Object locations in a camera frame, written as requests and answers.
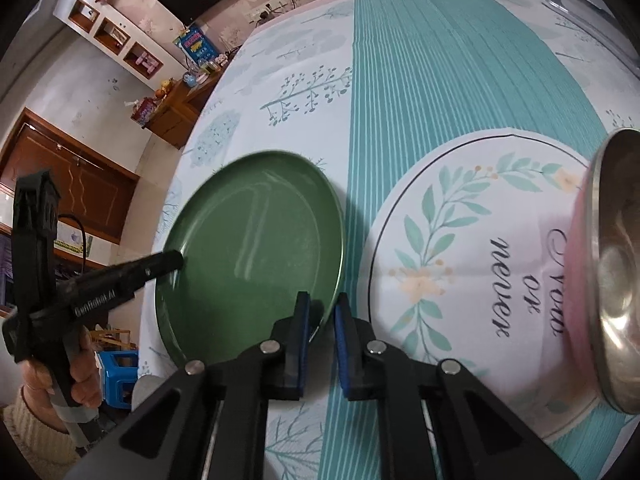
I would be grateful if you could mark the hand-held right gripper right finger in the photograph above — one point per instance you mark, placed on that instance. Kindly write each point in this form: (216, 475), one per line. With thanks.
(344, 355)

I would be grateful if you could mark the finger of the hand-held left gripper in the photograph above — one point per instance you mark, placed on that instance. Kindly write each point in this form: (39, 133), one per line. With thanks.
(162, 263)

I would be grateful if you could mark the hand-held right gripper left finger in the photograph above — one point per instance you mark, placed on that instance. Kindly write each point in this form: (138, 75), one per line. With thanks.
(299, 345)

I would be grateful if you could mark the green round plate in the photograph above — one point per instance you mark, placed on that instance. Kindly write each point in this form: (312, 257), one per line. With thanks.
(250, 240)

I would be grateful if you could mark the pink steel-lined bowl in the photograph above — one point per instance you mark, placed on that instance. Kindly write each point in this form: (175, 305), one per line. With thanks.
(615, 270)

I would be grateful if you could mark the person's left forearm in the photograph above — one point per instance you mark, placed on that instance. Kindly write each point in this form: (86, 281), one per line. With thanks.
(30, 435)

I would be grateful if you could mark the person's left hand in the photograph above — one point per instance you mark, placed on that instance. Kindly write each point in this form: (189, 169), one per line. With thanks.
(86, 377)

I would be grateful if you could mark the wooden panel door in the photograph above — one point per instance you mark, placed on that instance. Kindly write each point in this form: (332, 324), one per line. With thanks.
(75, 180)

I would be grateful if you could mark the blue plastic stool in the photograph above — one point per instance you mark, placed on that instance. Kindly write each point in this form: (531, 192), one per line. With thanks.
(117, 377)

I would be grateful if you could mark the red tissue box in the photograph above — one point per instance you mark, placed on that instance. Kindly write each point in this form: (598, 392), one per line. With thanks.
(144, 111)

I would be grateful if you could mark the wooden television cabinet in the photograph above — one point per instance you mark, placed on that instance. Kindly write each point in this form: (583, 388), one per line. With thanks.
(180, 110)

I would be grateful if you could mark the small orange ornament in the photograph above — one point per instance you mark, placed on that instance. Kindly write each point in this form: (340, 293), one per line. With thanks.
(164, 89)

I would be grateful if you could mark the blue printed box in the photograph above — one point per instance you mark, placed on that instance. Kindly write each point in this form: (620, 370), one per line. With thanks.
(196, 45)

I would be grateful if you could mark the teal printed tablecloth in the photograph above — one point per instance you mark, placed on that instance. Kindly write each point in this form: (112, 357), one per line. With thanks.
(400, 85)

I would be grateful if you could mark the white wall cubby shelf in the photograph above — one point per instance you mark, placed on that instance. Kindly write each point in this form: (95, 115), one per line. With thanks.
(107, 35)

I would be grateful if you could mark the white wall socket row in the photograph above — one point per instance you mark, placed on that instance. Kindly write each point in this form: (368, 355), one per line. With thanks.
(270, 7)

